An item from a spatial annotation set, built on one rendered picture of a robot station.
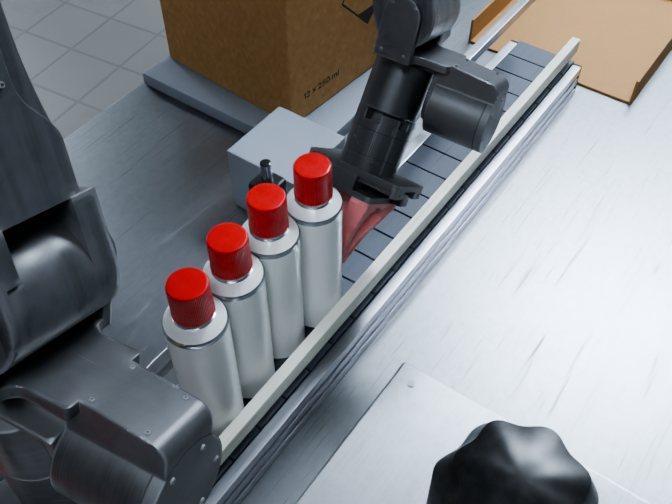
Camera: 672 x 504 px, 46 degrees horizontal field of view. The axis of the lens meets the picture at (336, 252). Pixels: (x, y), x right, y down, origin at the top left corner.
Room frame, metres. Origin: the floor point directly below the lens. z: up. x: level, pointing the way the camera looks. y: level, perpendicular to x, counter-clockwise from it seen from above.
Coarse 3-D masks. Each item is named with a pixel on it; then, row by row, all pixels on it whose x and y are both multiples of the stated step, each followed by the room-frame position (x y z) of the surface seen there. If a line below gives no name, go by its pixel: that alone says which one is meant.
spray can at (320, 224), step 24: (312, 168) 0.49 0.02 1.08; (288, 192) 0.50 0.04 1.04; (312, 192) 0.47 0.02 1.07; (336, 192) 0.50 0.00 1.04; (312, 216) 0.47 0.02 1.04; (336, 216) 0.47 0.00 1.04; (312, 240) 0.46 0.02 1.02; (336, 240) 0.47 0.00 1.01; (312, 264) 0.46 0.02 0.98; (336, 264) 0.47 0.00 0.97; (312, 288) 0.46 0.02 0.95; (336, 288) 0.47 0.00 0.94; (312, 312) 0.46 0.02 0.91
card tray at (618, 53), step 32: (512, 0) 1.14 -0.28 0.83; (544, 0) 1.14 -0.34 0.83; (576, 0) 1.14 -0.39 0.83; (608, 0) 1.14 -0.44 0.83; (640, 0) 1.14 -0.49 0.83; (480, 32) 1.05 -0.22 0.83; (512, 32) 1.05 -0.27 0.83; (544, 32) 1.05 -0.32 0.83; (576, 32) 1.05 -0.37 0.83; (608, 32) 1.05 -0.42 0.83; (640, 32) 1.05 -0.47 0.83; (608, 64) 0.97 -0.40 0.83; (640, 64) 0.97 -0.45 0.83
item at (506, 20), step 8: (520, 0) 0.94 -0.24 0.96; (528, 0) 0.94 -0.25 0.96; (512, 8) 0.92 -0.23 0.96; (520, 8) 0.92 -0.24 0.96; (504, 16) 0.90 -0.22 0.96; (512, 16) 0.90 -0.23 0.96; (496, 24) 0.88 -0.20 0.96; (504, 24) 0.88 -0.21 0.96; (488, 32) 0.86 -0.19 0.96; (496, 32) 0.86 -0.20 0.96; (480, 40) 0.85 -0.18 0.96; (488, 40) 0.85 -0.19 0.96; (472, 48) 0.83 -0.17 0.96; (480, 48) 0.83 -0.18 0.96; (472, 56) 0.81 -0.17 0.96; (168, 352) 0.38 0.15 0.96; (160, 360) 0.38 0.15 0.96; (168, 360) 0.38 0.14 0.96; (152, 368) 0.37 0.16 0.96; (160, 368) 0.37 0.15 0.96; (168, 368) 0.37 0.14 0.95; (160, 376) 0.36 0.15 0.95
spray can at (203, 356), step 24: (168, 288) 0.36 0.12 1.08; (192, 288) 0.36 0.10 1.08; (168, 312) 0.37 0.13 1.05; (192, 312) 0.35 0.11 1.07; (216, 312) 0.36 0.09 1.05; (168, 336) 0.35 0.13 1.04; (192, 336) 0.34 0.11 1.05; (216, 336) 0.35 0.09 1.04; (192, 360) 0.34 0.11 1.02; (216, 360) 0.34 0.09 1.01; (192, 384) 0.34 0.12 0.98; (216, 384) 0.34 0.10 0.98; (216, 408) 0.34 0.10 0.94; (240, 408) 0.36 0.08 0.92; (216, 432) 0.34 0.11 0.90
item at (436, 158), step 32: (512, 64) 0.91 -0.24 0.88; (544, 64) 0.91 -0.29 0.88; (512, 96) 0.84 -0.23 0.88; (544, 96) 0.84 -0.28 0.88; (512, 128) 0.78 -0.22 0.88; (416, 160) 0.72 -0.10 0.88; (448, 160) 0.72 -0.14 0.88; (384, 224) 0.61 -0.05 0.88; (352, 256) 0.56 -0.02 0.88; (352, 320) 0.48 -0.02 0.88; (320, 352) 0.44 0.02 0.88
